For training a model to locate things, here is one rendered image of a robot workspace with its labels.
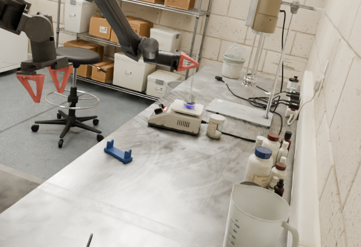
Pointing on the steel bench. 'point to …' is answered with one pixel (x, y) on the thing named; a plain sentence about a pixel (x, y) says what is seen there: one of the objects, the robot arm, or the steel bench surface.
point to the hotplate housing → (178, 122)
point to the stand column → (283, 51)
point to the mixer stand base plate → (239, 112)
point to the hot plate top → (186, 109)
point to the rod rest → (118, 152)
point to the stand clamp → (301, 7)
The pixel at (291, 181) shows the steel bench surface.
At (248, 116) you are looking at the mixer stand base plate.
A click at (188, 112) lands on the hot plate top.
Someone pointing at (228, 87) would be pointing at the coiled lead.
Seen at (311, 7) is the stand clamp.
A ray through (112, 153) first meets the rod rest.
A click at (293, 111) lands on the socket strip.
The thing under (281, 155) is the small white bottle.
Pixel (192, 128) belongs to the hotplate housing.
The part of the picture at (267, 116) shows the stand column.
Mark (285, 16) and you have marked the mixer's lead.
